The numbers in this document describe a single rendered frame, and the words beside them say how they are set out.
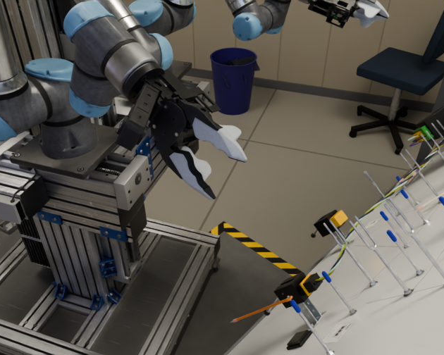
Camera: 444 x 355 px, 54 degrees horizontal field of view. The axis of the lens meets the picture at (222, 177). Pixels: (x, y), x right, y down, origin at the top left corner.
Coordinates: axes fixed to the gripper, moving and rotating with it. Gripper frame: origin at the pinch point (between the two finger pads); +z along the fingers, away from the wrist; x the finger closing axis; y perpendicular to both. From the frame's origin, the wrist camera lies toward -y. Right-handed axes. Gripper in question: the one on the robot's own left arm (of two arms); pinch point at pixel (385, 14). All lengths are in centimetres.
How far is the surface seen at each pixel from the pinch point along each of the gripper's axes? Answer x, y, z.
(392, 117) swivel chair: -194, -114, 35
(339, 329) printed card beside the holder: 18, 86, 18
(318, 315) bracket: 7, 83, 16
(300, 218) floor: -160, 5, 8
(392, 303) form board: 24, 79, 23
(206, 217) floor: -161, 32, -42
